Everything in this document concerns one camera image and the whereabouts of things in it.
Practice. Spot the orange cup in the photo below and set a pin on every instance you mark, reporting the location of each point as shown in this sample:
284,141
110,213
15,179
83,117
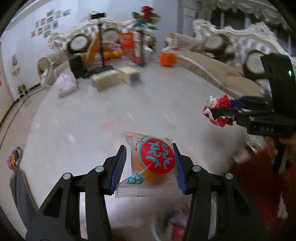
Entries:
167,59

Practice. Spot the cream long box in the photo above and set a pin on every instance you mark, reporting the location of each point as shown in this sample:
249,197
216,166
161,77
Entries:
104,80

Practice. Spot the ornate white sofa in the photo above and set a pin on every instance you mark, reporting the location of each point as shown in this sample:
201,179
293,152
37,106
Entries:
218,55

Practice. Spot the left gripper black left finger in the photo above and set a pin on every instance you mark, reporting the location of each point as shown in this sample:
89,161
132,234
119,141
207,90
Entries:
58,216

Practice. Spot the black tripod stand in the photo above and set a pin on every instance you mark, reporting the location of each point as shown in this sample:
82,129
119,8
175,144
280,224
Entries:
104,67

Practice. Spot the person's right hand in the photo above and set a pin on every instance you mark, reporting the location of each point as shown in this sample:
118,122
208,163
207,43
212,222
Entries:
272,150

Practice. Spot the small white box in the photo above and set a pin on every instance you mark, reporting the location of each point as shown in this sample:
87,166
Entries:
128,75

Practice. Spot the red rose flowers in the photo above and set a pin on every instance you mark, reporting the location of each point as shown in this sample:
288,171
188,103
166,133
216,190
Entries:
146,19

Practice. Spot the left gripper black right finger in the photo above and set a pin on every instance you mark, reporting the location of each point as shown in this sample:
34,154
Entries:
236,217

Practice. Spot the ornate white armchair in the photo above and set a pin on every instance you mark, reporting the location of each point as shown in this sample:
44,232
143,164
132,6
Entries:
84,41

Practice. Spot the white mesh trash bin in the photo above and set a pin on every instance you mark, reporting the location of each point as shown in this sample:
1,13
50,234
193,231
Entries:
170,223

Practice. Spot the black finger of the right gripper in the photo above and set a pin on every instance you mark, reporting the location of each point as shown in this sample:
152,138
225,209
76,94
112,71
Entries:
236,104
234,114

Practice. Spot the orange fruit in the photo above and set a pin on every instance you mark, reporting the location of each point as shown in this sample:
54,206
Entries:
116,54
107,55

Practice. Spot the orange red gift box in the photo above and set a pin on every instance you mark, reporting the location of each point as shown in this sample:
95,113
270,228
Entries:
127,44

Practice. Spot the black box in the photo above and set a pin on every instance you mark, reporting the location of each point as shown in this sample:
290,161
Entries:
77,67

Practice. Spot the clear pastry packet red label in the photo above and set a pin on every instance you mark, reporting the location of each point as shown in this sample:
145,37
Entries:
154,168

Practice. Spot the red white wrapper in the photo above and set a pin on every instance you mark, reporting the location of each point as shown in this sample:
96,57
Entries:
217,102

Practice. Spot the round wood-pattern cushion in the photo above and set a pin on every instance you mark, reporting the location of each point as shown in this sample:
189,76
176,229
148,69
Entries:
253,68

